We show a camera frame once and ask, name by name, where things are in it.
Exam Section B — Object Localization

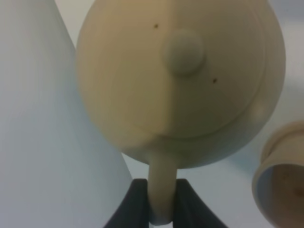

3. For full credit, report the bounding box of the beige saucer far right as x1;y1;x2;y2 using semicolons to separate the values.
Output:
260;120;304;167

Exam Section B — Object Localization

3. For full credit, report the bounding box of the beige teacup far right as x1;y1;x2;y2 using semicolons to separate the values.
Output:
251;136;304;228

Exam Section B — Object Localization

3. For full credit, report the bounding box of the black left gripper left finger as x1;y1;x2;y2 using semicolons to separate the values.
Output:
104;179;150;228

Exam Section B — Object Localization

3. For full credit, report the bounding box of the beige teapot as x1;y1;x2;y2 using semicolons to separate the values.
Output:
76;0;285;225

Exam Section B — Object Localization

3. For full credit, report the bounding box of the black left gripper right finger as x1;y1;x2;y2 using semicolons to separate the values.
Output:
172;179;227;228

